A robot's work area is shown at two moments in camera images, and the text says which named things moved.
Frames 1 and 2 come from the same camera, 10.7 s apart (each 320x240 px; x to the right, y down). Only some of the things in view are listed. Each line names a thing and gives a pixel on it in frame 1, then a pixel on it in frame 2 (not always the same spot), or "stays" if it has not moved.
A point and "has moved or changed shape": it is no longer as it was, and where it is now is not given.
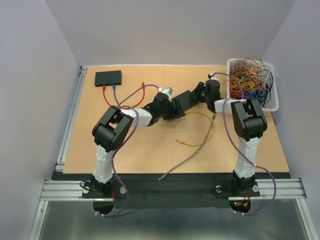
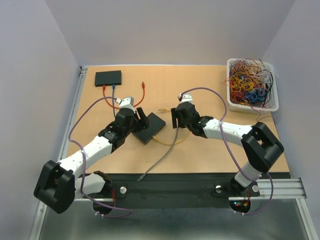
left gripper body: (166, 111) to (134, 126)
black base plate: (151, 190) stays
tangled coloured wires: (250, 79) stays
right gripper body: (207, 97) to (184, 124)
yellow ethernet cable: (177, 140) to (155, 138)
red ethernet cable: (104, 90) stays
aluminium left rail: (63, 149) stays
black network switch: (108, 78) stays
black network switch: (186, 100) has moved or changed shape
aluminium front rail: (72, 190) stays
